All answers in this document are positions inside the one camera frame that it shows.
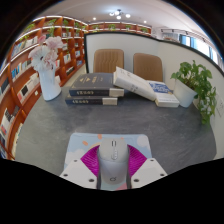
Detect cloud and sun mouse pad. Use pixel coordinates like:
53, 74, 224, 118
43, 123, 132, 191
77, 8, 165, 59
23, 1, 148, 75
63, 132, 153, 192

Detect ceiling lights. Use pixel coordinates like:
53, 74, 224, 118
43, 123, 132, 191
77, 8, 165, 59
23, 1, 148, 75
109, 9, 132, 20

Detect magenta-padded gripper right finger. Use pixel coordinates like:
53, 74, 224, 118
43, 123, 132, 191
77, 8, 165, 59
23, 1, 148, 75
125, 144, 168, 188

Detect thick white book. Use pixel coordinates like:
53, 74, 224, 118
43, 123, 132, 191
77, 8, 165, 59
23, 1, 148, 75
113, 66, 158, 102

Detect white computer mouse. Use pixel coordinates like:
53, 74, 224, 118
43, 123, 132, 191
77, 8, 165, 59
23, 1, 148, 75
96, 138, 130, 191

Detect orange wall shelf with plants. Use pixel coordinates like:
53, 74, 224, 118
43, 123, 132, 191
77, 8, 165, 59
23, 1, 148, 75
87, 21, 153, 35

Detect tan upholstered chair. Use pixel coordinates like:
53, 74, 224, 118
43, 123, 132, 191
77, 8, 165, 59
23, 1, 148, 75
92, 48, 125, 74
132, 52, 164, 83

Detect pink and white flowers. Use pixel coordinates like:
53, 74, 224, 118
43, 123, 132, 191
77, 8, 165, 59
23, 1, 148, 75
28, 34, 66, 73

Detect green plant in white pot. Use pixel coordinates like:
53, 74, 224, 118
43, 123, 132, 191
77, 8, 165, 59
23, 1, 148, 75
170, 59, 218, 126

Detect orange wooden bookshelf unit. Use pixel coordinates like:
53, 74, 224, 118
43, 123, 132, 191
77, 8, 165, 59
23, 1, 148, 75
0, 14, 90, 161

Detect white and blue book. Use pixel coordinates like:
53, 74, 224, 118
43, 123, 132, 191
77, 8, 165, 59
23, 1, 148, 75
148, 80, 181, 108

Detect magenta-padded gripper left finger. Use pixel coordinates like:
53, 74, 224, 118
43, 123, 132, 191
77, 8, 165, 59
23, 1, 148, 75
59, 144, 101, 190

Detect window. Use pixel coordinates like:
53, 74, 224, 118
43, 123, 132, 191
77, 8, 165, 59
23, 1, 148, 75
161, 29, 223, 68

